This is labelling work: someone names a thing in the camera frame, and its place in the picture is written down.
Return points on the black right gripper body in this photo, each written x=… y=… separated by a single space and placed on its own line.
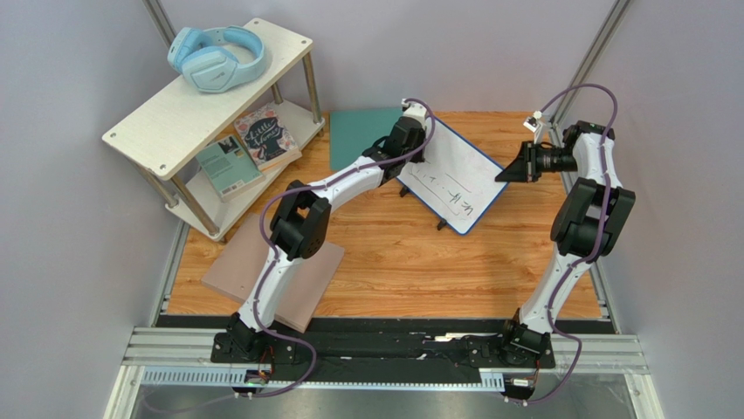
x=532 y=161

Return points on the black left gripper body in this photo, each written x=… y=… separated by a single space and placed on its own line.
x=419 y=158

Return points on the blue framed whiteboard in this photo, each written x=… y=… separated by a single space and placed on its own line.
x=456 y=180

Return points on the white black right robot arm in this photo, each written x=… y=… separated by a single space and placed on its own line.
x=585 y=228

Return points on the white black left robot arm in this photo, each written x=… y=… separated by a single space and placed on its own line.
x=299 y=227

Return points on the teal mat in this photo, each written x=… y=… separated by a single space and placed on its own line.
x=352 y=131

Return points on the floral cover book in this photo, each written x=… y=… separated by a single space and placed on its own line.
x=266 y=137

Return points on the teal cover book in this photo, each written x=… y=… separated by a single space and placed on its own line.
x=229 y=169

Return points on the pink square board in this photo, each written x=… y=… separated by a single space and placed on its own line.
x=240 y=265

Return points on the light blue headphones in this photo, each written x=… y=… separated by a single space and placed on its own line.
x=201 y=58

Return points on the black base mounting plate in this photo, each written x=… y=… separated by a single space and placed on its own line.
x=389 y=351

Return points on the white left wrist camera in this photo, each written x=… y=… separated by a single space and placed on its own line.
x=415 y=109

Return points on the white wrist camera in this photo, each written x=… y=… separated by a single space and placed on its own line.
x=536 y=124
x=415 y=109

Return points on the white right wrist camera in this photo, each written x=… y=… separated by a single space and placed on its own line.
x=536 y=124

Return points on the aluminium frame rail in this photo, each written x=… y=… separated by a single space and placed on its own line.
x=181 y=357

